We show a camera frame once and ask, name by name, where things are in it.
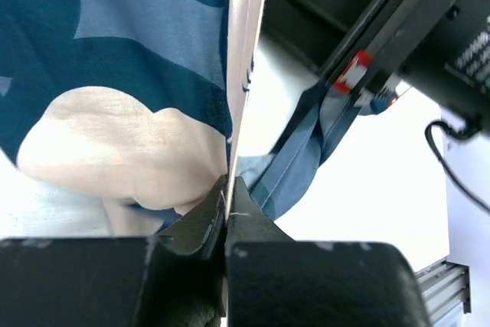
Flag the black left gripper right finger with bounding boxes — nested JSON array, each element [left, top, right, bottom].
[[225, 178, 430, 326]]

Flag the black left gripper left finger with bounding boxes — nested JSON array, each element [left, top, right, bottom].
[[1, 177, 227, 326]]

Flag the aluminium front frame rail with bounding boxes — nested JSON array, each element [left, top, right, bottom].
[[415, 260, 472, 321]]

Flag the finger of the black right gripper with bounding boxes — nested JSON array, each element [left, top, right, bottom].
[[263, 0, 403, 74]]

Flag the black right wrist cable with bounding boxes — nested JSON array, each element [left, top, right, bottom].
[[424, 119, 490, 215]]

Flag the blue cartoon print pillowcase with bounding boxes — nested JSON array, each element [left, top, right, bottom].
[[1, 0, 397, 236]]

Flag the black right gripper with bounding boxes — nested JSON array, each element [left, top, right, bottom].
[[318, 0, 489, 139]]

